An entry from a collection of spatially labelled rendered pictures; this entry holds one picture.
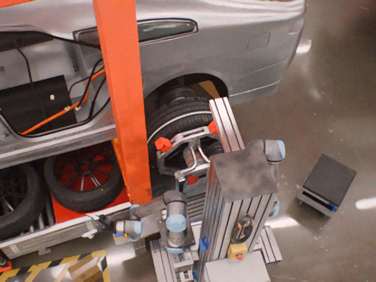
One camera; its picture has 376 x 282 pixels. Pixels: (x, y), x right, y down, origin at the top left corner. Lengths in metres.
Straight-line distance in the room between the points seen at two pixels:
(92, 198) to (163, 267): 0.88
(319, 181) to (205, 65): 1.50
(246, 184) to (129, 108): 0.84
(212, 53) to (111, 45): 1.26
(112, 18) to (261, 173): 0.95
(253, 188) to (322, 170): 2.18
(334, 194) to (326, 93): 1.43
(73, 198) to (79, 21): 1.50
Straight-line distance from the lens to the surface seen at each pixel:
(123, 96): 2.49
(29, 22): 2.95
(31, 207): 3.88
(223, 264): 2.80
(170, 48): 3.14
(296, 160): 4.64
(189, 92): 3.74
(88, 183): 4.12
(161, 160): 3.41
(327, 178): 4.22
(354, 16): 6.15
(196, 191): 4.15
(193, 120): 3.31
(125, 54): 2.26
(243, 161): 2.16
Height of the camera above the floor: 3.88
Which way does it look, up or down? 58 degrees down
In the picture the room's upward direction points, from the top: 3 degrees clockwise
